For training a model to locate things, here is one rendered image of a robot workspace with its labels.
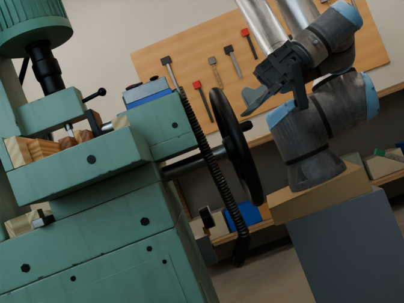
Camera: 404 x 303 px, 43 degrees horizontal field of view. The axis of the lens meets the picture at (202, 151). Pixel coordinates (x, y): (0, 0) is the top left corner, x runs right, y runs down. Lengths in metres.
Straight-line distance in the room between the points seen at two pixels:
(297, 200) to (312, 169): 0.11
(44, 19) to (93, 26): 3.54
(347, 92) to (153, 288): 0.91
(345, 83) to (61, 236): 0.99
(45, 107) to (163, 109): 0.28
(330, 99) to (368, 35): 2.93
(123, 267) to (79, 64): 3.82
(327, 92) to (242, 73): 2.80
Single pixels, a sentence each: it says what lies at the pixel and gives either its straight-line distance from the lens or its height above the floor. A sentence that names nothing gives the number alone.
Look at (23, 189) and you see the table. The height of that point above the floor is 0.86.
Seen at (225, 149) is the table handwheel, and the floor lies 0.81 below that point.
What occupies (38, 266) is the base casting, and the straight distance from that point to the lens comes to 1.01.
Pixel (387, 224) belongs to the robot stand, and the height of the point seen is 0.45.
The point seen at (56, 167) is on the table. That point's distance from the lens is 0.85.
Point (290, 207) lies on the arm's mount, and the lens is 1.56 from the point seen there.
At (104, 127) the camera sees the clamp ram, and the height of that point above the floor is 0.95.
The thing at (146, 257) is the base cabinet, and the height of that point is 0.68.
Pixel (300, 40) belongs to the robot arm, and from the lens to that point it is 1.29.
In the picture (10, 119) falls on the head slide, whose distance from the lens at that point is 1.18.
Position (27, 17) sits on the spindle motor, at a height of 1.23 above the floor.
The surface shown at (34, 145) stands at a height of 0.93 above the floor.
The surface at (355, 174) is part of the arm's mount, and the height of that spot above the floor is 0.61.
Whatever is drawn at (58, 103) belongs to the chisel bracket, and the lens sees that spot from 1.19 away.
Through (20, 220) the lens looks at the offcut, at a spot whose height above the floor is 0.83.
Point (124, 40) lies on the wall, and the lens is 4.62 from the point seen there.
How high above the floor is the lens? 0.79
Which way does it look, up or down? 2 degrees up
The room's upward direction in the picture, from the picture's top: 21 degrees counter-clockwise
